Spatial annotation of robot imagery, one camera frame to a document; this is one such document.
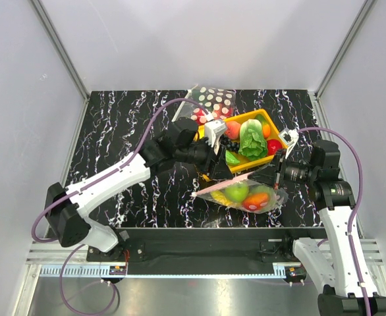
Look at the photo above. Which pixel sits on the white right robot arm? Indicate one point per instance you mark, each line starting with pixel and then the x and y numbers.
pixel 344 284

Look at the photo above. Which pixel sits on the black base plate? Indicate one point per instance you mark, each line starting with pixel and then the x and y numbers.
pixel 147 244

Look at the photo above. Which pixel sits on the polka dot zip bag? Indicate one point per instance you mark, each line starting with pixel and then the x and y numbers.
pixel 221 103

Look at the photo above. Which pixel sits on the fake peach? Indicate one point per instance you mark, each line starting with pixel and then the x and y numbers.
pixel 233 130

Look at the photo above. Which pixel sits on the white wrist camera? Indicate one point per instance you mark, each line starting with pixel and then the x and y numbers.
pixel 213 130
pixel 290 139

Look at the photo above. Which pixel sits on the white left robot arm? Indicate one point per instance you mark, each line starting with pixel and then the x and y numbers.
pixel 68 209

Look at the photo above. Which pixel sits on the red fake tomato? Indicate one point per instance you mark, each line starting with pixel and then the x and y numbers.
pixel 273 145

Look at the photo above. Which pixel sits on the green fake cabbage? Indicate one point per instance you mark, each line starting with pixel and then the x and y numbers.
pixel 252 142

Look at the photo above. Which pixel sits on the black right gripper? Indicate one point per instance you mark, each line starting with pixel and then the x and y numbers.
pixel 271 173

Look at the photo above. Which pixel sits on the green fake cucumber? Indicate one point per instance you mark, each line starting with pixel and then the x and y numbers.
pixel 231 159

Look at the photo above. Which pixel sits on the small fake carrot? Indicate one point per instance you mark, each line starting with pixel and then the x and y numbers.
pixel 266 129

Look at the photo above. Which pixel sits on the yellow fake banana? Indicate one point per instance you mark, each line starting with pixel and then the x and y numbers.
pixel 220 198

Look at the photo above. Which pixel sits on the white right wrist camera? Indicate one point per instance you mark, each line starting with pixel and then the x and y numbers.
pixel 290 139

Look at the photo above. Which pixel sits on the green fake leaf vegetable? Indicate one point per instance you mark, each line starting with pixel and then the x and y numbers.
pixel 263 189

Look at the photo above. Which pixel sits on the green fake apple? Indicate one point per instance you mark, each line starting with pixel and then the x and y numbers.
pixel 237 192

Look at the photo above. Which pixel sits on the yellow plastic bin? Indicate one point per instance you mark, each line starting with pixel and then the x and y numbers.
pixel 260 115

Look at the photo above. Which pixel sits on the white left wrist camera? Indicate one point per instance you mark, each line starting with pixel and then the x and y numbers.
pixel 213 130

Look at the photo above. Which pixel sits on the fake black grapes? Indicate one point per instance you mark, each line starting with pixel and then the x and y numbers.
pixel 230 144

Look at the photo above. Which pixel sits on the clear zip top bag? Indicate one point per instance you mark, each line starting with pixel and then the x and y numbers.
pixel 279 198

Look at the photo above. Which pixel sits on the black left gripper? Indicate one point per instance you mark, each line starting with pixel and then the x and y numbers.
pixel 217 165

